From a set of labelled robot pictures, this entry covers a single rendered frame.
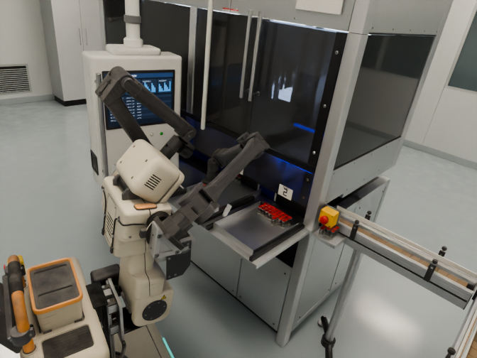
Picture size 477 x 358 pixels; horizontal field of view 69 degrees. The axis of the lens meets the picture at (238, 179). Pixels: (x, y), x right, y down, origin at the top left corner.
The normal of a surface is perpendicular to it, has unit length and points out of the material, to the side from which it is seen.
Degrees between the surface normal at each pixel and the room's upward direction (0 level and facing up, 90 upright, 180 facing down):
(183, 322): 0
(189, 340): 0
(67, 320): 92
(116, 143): 90
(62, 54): 90
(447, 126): 90
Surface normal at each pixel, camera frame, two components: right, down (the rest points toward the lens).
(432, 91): -0.69, 0.27
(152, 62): 0.58, 0.44
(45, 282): 0.11, -0.88
